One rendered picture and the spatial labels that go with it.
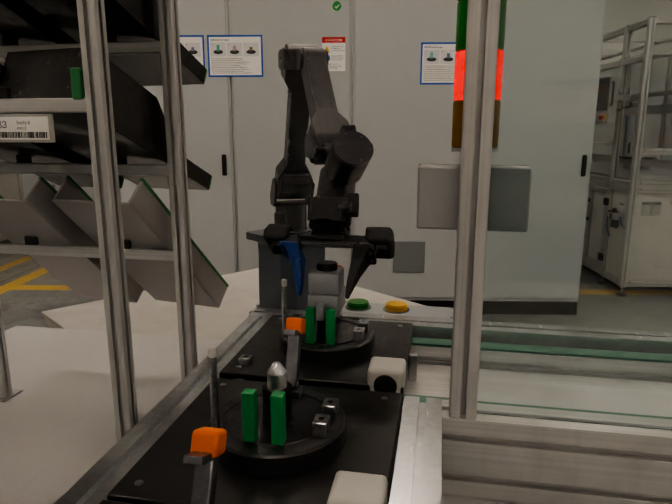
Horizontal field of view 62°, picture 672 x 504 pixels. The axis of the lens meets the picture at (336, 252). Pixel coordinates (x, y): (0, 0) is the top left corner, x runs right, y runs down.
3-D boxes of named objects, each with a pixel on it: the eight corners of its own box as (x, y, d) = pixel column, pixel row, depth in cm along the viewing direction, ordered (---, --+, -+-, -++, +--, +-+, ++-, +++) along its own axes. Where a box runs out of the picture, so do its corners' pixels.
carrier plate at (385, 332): (272, 325, 96) (272, 313, 96) (412, 334, 92) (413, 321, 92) (219, 386, 73) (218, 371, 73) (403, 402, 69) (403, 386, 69)
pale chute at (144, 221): (155, 300, 98) (165, 278, 101) (219, 308, 94) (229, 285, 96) (50, 200, 76) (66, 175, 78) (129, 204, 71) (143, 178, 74)
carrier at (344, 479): (214, 391, 72) (210, 298, 69) (402, 408, 68) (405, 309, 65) (106, 516, 49) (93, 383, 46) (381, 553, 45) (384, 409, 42)
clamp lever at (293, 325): (284, 385, 63) (289, 317, 65) (301, 386, 63) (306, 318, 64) (275, 387, 60) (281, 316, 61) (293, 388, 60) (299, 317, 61)
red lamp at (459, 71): (452, 101, 63) (454, 55, 62) (498, 100, 62) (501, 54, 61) (453, 98, 58) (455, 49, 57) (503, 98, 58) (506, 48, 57)
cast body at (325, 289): (316, 302, 85) (316, 256, 83) (345, 303, 84) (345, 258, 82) (304, 320, 76) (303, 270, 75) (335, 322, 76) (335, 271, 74)
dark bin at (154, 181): (141, 187, 92) (151, 145, 94) (209, 190, 88) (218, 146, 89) (-9, 107, 67) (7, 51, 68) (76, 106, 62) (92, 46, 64)
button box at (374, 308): (342, 330, 108) (342, 299, 107) (453, 337, 105) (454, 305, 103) (336, 343, 102) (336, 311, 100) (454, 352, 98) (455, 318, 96)
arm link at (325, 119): (277, 59, 105) (284, 13, 96) (320, 61, 107) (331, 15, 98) (299, 189, 93) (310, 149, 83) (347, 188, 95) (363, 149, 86)
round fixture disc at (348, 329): (293, 325, 90) (292, 314, 90) (379, 331, 88) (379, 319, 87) (267, 360, 77) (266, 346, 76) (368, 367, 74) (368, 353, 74)
